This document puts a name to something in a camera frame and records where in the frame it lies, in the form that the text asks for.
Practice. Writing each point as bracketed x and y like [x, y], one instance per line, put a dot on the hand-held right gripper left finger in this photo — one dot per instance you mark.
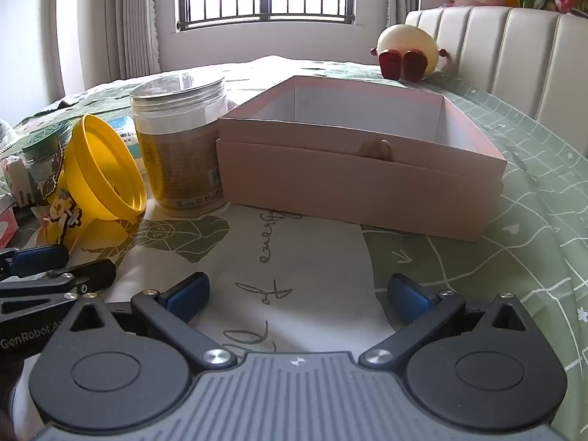
[186, 296]

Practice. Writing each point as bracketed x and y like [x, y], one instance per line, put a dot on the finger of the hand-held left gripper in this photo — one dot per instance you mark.
[39, 257]
[94, 273]

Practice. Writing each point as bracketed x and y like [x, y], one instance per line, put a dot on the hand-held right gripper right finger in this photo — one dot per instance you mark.
[406, 296]

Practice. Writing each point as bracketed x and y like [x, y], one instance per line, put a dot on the pink cardboard box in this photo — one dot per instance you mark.
[358, 193]

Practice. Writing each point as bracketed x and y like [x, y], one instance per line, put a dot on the red white packet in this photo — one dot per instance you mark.
[7, 227]

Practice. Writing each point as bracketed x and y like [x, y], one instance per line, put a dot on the green lid glass jar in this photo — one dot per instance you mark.
[43, 165]

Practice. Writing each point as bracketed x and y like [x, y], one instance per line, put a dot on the yellow plastic cup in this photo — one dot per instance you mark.
[103, 170]

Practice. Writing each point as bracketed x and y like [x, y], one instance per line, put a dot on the green printed bed sheet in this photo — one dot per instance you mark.
[533, 239]

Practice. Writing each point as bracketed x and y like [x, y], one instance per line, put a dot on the blue white tissue packet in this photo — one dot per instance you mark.
[125, 138]

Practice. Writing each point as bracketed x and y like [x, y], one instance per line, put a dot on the clear plastic jar brown label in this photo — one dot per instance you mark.
[183, 156]

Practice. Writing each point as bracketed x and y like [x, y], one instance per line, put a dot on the grey pleated curtain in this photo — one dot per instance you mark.
[115, 18]

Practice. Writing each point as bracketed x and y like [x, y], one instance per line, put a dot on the cream round plush red feet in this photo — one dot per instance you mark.
[409, 41]

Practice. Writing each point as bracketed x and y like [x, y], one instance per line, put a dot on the cream padded headboard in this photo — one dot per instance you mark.
[528, 55]

